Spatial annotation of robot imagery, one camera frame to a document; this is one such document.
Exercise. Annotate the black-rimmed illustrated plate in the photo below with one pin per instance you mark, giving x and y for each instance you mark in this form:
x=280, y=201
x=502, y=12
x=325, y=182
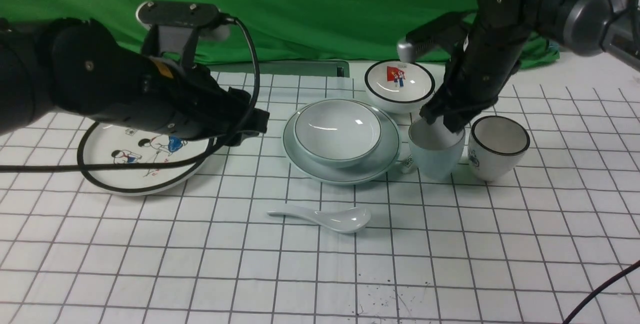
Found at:
x=110, y=144

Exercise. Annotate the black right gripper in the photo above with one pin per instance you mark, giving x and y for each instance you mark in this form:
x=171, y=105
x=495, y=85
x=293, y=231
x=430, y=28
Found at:
x=476, y=74

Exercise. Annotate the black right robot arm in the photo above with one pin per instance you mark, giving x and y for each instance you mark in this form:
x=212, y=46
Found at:
x=584, y=27

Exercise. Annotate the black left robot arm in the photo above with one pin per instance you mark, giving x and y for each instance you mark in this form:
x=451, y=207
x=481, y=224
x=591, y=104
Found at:
x=77, y=67

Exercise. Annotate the white spoon with printed handle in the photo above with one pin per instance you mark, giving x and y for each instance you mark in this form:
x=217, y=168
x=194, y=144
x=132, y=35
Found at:
x=407, y=165

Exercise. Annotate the pale green ceramic bowl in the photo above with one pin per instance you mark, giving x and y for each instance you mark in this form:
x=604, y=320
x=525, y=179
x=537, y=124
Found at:
x=337, y=133

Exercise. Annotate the pale green ceramic cup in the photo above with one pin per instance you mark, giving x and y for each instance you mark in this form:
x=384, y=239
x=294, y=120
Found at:
x=434, y=148

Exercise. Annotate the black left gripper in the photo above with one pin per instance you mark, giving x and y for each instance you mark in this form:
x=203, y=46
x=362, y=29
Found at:
x=164, y=98

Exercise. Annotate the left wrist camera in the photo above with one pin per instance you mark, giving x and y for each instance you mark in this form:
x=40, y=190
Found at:
x=177, y=27

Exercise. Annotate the pale green ceramic plate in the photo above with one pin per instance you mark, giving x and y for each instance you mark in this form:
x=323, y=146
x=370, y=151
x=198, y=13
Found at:
x=373, y=166

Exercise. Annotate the black-rimmed white cup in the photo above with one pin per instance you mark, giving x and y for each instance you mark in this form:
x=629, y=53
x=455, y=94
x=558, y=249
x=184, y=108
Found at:
x=496, y=146

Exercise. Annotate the black-rimmed illustrated bowl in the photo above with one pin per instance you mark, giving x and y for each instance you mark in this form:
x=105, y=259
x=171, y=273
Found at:
x=398, y=88

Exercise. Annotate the plain white ceramic spoon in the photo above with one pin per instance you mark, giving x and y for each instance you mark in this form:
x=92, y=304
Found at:
x=345, y=221

